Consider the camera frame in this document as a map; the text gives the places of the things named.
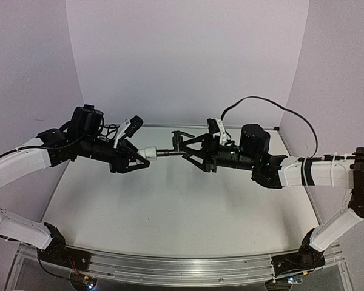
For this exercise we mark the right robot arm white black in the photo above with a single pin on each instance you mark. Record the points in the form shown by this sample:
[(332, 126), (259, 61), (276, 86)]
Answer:
[(346, 172)]

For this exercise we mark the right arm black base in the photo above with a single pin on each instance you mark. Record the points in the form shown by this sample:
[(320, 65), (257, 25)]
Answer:
[(304, 259)]

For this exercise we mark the circuit board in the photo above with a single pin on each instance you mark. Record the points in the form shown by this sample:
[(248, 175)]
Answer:
[(293, 280), (79, 282)]

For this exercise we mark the aluminium front rail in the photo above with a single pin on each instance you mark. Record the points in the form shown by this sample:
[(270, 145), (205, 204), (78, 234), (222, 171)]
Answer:
[(183, 272)]

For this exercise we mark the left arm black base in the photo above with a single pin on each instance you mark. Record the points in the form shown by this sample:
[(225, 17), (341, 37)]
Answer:
[(59, 254)]

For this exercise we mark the white PVC elbow fitting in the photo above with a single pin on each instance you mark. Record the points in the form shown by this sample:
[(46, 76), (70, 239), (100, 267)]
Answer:
[(150, 153)]

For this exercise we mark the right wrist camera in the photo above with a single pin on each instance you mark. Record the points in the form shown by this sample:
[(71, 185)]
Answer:
[(217, 129)]

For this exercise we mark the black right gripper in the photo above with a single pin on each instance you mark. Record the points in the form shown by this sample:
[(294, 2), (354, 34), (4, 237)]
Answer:
[(208, 144)]

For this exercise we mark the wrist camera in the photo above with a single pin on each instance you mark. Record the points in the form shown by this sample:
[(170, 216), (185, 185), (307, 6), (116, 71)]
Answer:
[(217, 129), (128, 128)]

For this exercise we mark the right circuit board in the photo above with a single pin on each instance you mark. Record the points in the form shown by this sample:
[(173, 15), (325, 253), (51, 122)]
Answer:
[(293, 280)]

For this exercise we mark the left circuit board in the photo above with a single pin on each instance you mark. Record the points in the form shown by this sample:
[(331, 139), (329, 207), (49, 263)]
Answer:
[(79, 282)]

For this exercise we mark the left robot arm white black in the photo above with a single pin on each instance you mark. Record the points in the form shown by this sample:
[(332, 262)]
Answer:
[(15, 164)]

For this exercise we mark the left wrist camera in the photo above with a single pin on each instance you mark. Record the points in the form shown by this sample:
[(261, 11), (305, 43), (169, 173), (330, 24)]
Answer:
[(128, 128)]

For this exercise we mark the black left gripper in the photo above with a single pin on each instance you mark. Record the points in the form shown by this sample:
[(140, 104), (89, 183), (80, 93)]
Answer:
[(124, 147)]

